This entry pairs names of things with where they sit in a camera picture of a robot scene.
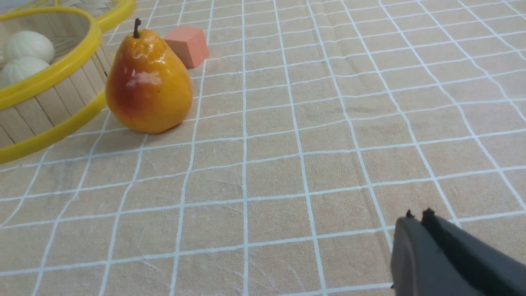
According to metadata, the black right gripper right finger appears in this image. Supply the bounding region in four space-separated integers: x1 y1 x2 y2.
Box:
421 208 526 296

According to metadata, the white bun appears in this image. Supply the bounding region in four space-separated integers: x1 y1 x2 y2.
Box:
1 57 50 88
2 30 55 63

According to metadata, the checkered orange tablecloth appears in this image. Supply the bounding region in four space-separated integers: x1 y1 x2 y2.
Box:
1 0 525 296

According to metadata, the woven bamboo steamer lid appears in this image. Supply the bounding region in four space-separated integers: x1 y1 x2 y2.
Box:
5 0 136 32

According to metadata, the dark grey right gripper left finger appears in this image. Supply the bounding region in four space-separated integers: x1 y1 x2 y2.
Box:
390 210 484 296

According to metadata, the pink foam cube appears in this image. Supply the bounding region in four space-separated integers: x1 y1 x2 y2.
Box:
163 25 209 69

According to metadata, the bamboo steamer tray yellow rim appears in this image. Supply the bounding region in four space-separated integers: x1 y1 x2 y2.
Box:
1 6 111 164

